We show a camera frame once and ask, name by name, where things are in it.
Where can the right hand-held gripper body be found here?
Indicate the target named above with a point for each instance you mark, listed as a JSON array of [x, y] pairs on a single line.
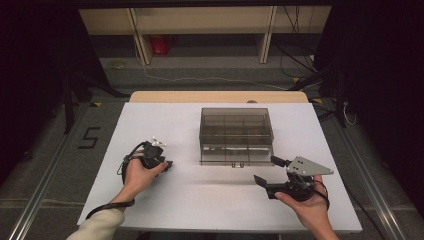
[[306, 166]]

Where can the person's left hand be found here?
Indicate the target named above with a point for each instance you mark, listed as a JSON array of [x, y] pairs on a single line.
[[140, 181]]

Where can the white board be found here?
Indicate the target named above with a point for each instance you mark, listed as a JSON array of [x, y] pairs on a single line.
[[213, 200]]

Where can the red object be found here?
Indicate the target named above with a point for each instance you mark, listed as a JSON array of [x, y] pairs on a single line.
[[161, 45]]

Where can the black metal stand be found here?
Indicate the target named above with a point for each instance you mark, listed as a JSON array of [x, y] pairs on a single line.
[[69, 110], [340, 106]]

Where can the aluminium floor rail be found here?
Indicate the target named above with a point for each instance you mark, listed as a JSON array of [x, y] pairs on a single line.
[[378, 200], [43, 186]]

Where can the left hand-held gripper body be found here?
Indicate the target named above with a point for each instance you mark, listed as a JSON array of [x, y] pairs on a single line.
[[151, 155]]

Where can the person's right hand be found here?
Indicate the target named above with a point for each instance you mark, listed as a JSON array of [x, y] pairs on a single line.
[[308, 210]]

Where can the cream wooden shelf unit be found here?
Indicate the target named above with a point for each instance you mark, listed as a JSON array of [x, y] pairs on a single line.
[[200, 20]]

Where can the smoky transparent drawer box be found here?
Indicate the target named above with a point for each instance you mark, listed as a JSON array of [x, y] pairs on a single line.
[[235, 130]]

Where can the light wooden table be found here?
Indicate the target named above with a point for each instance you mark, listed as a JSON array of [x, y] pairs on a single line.
[[216, 96]]

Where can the black curtain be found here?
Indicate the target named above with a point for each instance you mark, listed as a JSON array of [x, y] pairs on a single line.
[[383, 66], [30, 66]]

